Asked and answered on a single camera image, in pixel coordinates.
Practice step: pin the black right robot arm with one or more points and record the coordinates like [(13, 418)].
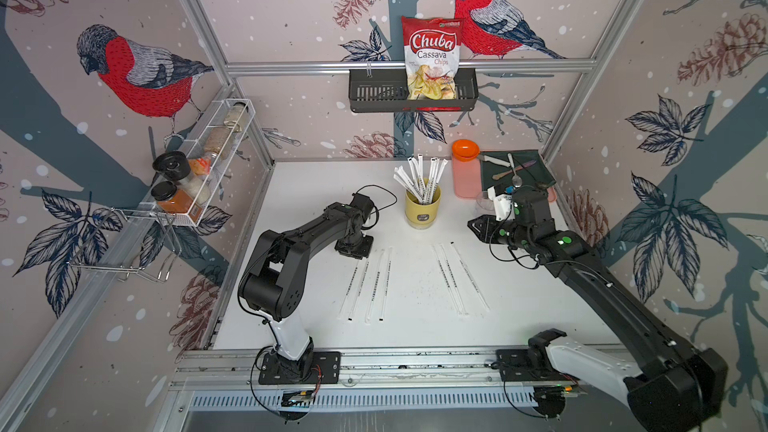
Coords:
[(669, 384)]

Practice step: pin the black wall basket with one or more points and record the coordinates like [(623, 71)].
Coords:
[(384, 91)]

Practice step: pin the bundle wrapped straws in cup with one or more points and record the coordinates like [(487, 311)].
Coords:
[(421, 177)]

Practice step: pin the white handle knife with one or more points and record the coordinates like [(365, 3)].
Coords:
[(494, 160)]

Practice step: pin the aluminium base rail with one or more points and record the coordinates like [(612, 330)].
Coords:
[(373, 380)]

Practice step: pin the Chuba cassava chips bag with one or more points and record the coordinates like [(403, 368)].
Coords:
[(431, 57)]

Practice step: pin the white wire spice rack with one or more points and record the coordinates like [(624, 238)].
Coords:
[(209, 153)]

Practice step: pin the wooden spoon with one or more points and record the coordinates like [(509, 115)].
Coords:
[(525, 165)]

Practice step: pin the orange bowl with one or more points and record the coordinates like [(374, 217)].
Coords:
[(464, 150)]

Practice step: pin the orange spice jar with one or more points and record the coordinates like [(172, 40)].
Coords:
[(174, 200)]

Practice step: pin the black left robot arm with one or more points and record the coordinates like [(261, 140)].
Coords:
[(274, 282)]

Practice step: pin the straw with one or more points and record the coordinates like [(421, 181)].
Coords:
[(388, 263), (359, 289), (470, 277), (444, 274), (463, 309), (348, 289), (377, 274)]

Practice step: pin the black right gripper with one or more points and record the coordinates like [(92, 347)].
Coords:
[(485, 227)]

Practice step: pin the pink tray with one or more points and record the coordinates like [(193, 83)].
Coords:
[(466, 178)]

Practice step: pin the yellow straw cup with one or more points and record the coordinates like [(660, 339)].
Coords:
[(421, 216)]

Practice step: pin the black lid spice jar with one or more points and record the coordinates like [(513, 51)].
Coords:
[(174, 166)]

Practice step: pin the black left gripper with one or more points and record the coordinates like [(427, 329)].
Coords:
[(364, 252)]

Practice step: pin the green mat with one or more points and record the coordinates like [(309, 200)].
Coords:
[(537, 175)]

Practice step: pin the clear plastic cup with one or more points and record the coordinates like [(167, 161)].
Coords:
[(484, 205)]

